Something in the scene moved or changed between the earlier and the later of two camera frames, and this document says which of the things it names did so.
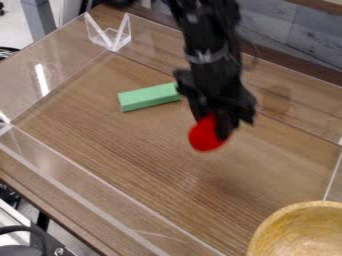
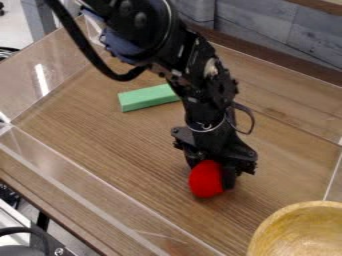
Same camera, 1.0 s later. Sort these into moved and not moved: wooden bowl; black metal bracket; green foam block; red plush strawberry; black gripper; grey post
Moved: red plush strawberry; black gripper
Not moved: wooden bowl; green foam block; black metal bracket; grey post
